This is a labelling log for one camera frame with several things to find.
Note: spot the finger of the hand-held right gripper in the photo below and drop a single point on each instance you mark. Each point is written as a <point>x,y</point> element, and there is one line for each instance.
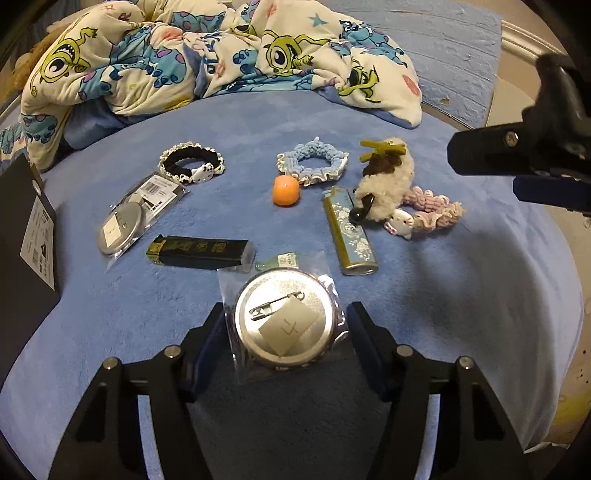
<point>545,191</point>
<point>489,150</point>

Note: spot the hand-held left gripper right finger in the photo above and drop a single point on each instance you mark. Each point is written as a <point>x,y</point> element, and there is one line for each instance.
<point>364,341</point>

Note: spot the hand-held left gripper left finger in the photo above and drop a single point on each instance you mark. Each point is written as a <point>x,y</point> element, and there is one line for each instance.
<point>207,341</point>

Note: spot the pink scrunchie with cat charm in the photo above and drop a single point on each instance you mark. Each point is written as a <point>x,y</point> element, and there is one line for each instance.
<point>434,203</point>

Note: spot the large round badge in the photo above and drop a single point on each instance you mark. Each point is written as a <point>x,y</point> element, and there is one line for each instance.
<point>286,323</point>

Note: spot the black and gold lighter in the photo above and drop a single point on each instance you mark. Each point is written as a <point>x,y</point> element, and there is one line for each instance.
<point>198,251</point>

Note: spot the blue floral lighter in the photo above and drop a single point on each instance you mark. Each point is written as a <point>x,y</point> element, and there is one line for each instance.
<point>351,240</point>

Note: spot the black storage box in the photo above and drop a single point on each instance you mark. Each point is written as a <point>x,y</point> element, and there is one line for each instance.
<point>14,221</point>

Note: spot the blue ribbed bed pad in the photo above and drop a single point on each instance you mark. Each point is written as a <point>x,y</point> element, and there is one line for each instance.
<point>438,50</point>

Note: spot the round badge in labelled bag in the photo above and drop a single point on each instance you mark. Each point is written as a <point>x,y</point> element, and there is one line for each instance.
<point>120,228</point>

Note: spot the orange ball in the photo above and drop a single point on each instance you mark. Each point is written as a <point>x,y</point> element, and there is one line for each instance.
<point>286,190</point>

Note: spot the black scrunchie with cat charm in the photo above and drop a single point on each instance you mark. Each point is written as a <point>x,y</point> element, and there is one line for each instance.
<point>175,161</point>

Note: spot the blue lace scrunchie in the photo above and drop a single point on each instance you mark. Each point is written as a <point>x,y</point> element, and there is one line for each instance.
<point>286,159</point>

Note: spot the cartoon monster printed blanket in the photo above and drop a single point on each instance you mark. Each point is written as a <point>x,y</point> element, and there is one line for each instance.
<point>138,69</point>

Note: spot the brown plush toy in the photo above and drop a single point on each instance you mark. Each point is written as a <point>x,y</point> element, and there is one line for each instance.
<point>30,60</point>

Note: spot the white bed frame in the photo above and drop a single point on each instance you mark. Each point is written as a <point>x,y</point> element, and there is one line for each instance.
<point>526,41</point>

